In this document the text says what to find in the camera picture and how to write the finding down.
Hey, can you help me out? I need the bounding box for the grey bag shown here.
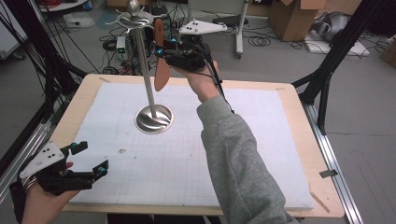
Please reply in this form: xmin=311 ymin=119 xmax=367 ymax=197
xmin=312 ymin=11 xmax=350 ymax=43

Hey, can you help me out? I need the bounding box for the thin wooden strip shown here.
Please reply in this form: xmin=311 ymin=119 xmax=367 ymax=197
xmin=309 ymin=190 xmax=331 ymax=214

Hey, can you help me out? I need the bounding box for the small white power box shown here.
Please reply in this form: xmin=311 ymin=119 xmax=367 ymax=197
xmin=116 ymin=35 xmax=127 ymax=60

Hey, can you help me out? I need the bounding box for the black strap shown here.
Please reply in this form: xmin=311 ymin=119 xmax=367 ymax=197
xmin=8 ymin=181 xmax=27 ymax=224

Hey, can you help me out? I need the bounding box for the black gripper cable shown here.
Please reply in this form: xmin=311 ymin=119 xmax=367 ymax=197
xmin=204 ymin=55 xmax=236 ymax=115

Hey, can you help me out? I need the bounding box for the white cabinet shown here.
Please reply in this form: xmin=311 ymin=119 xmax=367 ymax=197
xmin=0 ymin=0 xmax=29 ymax=60

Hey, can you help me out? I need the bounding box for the black computer tower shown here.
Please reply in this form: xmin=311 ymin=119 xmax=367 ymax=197
xmin=154 ymin=15 xmax=174 ymax=50

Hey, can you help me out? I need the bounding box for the black cable coil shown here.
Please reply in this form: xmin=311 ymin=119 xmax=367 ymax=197
xmin=102 ymin=38 xmax=118 ymax=52
xmin=247 ymin=35 xmax=272 ymax=48

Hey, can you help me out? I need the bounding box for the aluminium rail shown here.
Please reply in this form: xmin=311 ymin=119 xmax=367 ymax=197
xmin=300 ymin=101 xmax=364 ymax=224
xmin=0 ymin=102 xmax=68 ymax=204

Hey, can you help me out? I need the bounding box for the small cardboard box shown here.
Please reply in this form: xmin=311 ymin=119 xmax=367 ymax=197
xmin=380 ymin=35 xmax=396 ymax=69

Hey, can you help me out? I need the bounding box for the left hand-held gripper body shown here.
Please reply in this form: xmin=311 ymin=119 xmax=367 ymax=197
xmin=19 ymin=141 xmax=94 ymax=196

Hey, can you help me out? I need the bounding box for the white grid mat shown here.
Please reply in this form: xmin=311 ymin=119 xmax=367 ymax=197
xmin=68 ymin=81 xmax=315 ymax=210

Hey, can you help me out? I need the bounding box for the round white table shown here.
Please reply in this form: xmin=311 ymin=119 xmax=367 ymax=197
xmin=36 ymin=0 xmax=90 ymax=13

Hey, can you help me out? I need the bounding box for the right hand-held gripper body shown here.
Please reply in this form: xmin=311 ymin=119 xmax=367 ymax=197
xmin=163 ymin=19 xmax=228 ymax=72

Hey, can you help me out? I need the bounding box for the grey tape piece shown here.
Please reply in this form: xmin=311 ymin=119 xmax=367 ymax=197
xmin=318 ymin=169 xmax=339 ymax=179

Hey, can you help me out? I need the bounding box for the black metal frame with cables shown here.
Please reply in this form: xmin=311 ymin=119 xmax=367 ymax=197
xmin=0 ymin=0 xmax=90 ymax=176

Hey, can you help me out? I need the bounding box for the large cardboard box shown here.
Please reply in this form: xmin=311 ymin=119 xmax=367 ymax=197
xmin=268 ymin=0 xmax=327 ymax=43

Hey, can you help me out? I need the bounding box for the steel utensil stand with hooks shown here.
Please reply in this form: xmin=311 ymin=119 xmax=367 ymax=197
xmin=106 ymin=0 xmax=175 ymax=135

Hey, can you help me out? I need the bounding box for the person's right hand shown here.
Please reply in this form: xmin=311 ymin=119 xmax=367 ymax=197
xmin=172 ymin=60 xmax=220 ymax=104

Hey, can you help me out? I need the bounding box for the black flat device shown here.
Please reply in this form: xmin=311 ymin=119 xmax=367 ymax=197
xmin=218 ymin=14 xmax=249 ymax=30

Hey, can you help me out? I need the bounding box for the orange rice spatula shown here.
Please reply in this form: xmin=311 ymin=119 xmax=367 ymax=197
xmin=153 ymin=17 xmax=172 ymax=92

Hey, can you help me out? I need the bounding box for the person's left hand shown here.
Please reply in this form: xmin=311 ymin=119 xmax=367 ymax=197
xmin=21 ymin=161 xmax=80 ymax=224

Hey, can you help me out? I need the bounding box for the white foam board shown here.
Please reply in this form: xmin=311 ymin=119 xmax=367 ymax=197
xmin=304 ymin=32 xmax=372 ymax=58

